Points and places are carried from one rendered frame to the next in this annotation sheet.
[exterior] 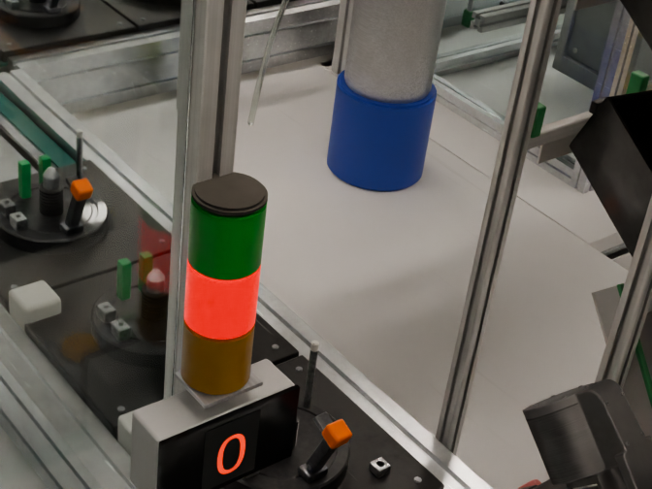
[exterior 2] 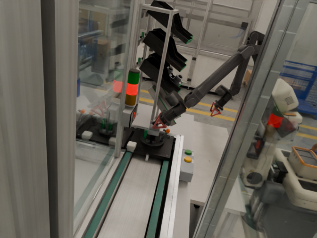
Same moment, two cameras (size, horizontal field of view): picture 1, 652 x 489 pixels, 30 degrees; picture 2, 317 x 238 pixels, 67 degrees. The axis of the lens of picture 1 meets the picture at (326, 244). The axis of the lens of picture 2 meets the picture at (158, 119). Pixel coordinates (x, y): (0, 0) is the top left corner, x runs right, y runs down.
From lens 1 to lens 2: 0.69 m
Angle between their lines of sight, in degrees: 39
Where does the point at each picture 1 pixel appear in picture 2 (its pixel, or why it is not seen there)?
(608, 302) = (151, 89)
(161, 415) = (126, 111)
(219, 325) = (135, 92)
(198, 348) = (131, 97)
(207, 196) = (133, 71)
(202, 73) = (131, 51)
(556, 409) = (171, 95)
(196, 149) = (129, 64)
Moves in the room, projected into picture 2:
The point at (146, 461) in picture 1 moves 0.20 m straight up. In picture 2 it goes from (126, 119) to (132, 75)
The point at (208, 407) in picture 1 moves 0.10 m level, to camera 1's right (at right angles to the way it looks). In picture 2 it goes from (130, 108) to (148, 106)
